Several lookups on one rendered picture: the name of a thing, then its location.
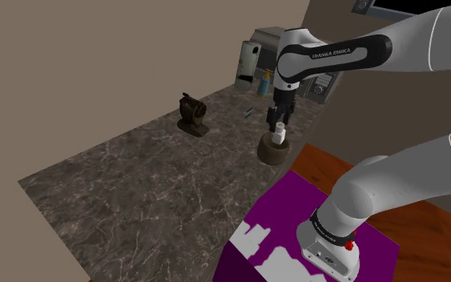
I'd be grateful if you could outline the purple patterned robot stand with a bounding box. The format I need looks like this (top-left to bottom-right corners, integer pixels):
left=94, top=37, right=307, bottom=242
left=211, top=170, right=401, bottom=282

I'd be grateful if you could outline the small white bottle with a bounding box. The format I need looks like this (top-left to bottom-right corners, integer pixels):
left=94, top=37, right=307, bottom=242
left=271, top=121, right=288, bottom=146

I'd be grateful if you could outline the blue spray bottle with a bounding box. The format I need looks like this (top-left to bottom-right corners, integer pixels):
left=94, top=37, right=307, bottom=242
left=256, top=68, right=273, bottom=99

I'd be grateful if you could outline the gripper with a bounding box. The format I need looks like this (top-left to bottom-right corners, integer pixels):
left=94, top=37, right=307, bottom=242
left=266, top=89, right=297, bottom=133

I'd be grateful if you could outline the brown round bowl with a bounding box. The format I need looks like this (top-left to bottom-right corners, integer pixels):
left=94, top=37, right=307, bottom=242
left=256, top=131, right=291, bottom=166

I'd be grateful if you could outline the pale grey coffee machine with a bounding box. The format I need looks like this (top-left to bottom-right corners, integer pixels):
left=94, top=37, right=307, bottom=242
left=234, top=39, right=263, bottom=92

